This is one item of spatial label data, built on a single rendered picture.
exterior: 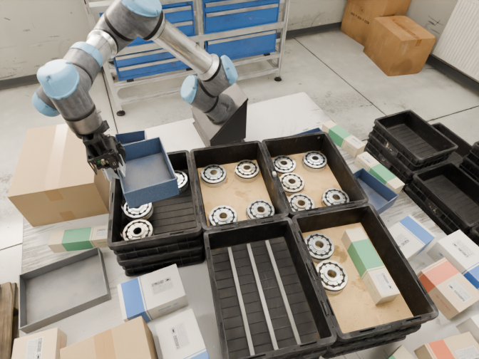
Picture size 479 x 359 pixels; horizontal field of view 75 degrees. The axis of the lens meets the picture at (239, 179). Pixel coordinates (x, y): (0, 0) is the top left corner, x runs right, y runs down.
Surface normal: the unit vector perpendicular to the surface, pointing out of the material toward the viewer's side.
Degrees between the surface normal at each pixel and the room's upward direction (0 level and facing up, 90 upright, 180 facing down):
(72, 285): 0
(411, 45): 89
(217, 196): 0
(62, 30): 90
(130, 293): 0
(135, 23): 104
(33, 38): 90
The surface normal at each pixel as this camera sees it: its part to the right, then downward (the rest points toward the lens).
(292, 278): 0.02, -0.67
